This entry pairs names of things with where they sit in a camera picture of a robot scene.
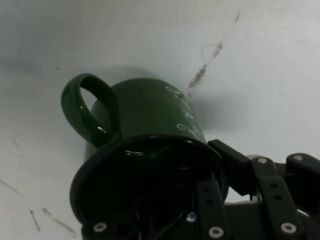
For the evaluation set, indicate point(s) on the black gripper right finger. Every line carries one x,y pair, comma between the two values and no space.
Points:
235,165

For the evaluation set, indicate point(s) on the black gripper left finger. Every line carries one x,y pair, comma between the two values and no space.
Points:
208,210

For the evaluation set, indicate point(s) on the green mug with white script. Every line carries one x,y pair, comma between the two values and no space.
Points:
150,107

